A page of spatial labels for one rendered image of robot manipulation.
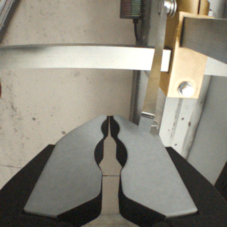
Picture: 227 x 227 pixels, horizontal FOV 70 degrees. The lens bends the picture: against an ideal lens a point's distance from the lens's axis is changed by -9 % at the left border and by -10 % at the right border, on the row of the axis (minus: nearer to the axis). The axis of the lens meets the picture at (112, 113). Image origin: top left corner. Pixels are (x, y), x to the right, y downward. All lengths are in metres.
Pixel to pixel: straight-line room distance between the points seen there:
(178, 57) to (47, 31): 0.98
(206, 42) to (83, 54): 0.15
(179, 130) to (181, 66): 0.39
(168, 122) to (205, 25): 0.43
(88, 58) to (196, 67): 0.14
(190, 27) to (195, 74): 0.07
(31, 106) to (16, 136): 0.33
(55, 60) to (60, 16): 0.89
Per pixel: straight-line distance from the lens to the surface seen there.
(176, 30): 0.24
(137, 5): 0.40
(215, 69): 0.29
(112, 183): 1.72
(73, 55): 0.24
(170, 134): 0.62
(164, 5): 0.25
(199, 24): 0.21
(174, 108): 0.57
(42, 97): 1.27
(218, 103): 0.54
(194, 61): 0.26
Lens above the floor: 1.10
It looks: 62 degrees down
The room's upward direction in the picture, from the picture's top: 178 degrees clockwise
